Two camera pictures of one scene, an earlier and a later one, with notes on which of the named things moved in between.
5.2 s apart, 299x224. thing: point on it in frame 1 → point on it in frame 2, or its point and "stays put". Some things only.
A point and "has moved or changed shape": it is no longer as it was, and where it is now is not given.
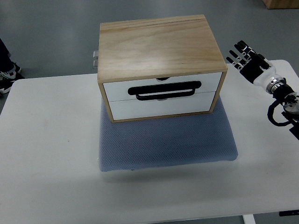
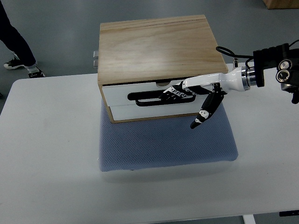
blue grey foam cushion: x=168 y=142 stays put
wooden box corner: x=281 y=4 stays put
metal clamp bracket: x=95 y=56 stays put
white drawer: x=118 y=91 has moved or changed shape
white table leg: x=248 y=219 stays put
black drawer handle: x=149 y=92 has moved or changed shape
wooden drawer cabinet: x=158 y=68 stays put
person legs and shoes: x=9 y=70 → x=24 y=56
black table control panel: x=288 y=213 stays put
